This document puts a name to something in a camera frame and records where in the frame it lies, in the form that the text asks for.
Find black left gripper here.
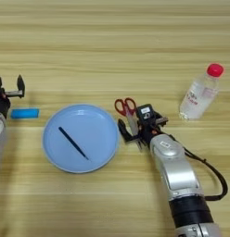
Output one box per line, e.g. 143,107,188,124
0,74,26,120

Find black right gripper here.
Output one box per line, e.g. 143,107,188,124
117,115,170,146

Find small blue rectangular block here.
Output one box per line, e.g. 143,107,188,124
10,107,41,120

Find black pen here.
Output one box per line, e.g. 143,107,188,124
57,126,90,162

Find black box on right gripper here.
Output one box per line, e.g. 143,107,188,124
135,104,156,122

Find light blue round plate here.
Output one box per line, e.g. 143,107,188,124
42,104,121,175

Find clear red-capped water bottle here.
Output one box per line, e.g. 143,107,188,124
178,62,225,121

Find red-handled scissors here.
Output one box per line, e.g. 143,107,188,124
113,97,143,153

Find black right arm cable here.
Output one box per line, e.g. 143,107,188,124
168,134,229,203

